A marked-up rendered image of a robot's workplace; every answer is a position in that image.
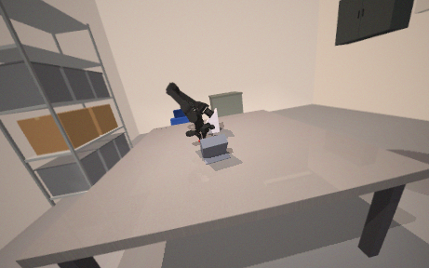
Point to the grey sloped panel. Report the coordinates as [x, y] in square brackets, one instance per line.
[213, 149]

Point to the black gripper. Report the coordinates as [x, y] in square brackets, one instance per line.
[191, 133]

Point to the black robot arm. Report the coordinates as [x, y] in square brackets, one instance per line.
[188, 105]

